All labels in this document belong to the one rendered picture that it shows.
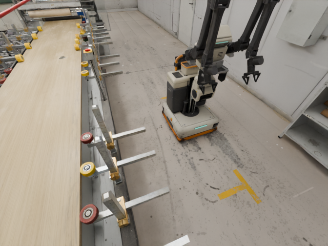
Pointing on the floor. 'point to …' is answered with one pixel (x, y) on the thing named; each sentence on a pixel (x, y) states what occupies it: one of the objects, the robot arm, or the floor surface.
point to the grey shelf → (313, 114)
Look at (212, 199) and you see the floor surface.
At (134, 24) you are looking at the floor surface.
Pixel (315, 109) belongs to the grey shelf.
